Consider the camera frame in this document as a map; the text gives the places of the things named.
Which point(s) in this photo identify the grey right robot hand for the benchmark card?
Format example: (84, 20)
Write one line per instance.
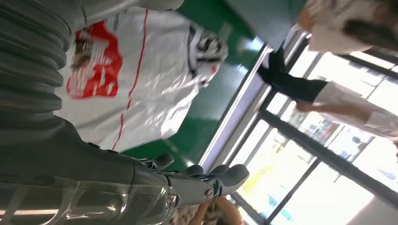
(77, 167)

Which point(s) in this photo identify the person in patterned dress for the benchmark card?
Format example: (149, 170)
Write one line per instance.
(217, 214)

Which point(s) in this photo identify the person in white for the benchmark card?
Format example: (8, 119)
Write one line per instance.
(326, 34)

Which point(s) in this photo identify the green conveyor belt, silver frame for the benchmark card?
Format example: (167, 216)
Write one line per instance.
(211, 102)

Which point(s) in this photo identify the black window frame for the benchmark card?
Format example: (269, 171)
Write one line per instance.
(326, 155)

